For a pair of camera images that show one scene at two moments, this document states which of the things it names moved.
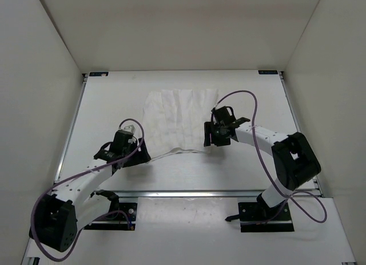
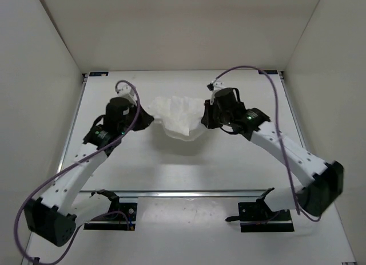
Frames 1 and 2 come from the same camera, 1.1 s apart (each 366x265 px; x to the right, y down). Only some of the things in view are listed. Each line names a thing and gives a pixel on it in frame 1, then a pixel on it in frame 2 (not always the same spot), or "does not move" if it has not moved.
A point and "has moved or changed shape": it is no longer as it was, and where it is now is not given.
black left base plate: x=122 y=216 does not move
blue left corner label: x=104 y=74 does not move
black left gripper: x=142 y=155 -> x=146 y=121
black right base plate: x=255 y=217 does not move
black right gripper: x=209 y=129 -> x=207 y=120
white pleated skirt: x=175 y=118 has moved or changed shape
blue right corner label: x=268 y=72 does not move
